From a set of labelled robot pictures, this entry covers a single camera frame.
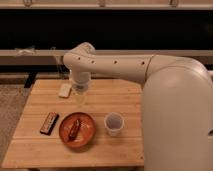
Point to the brown snack on plate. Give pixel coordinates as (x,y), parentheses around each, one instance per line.
(74,130)

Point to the dark chocolate bar packet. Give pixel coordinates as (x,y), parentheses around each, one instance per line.
(49,123)

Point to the orange plate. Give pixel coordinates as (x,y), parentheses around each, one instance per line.
(85,134)

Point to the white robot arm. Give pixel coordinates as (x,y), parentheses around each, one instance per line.
(177,103)

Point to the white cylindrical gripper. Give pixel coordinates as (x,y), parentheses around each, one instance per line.
(81,80)

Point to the grey metal rail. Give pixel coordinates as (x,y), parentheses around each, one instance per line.
(40,57)

